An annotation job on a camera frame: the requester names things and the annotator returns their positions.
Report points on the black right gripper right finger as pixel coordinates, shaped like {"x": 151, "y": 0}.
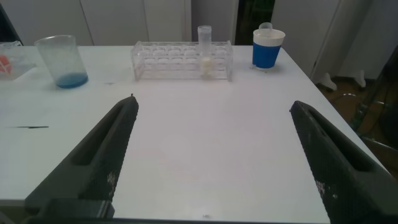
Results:
{"x": 342, "y": 174}

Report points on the white partition foot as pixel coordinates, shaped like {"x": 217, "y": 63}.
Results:
{"x": 353, "y": 77}
{"x": 326, "y": 82}

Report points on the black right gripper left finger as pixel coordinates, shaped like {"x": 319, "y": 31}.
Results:
{"x": 99, "y": 161}

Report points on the test tube with red pigment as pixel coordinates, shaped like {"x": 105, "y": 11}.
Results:
{"x": 4, "y": 65}
{"x": 265, "y": 26}

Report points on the blue white paper cup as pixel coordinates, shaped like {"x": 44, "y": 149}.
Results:
{"x": 265, "y": 54}

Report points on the clear plastic beaker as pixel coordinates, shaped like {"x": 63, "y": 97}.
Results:
{"x": 63, "y": 62}

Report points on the narrow white partition panel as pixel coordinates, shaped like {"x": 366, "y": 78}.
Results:
{"x": 214, "y": 14}

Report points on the clear acrylic test tube rack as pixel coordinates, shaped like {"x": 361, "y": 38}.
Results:
{"x": 168, "y": 62}
{"x": 18, "y": 62}

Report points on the test tube with pale yellow pigment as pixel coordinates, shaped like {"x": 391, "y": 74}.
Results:
{"x": 205, "y": 62}

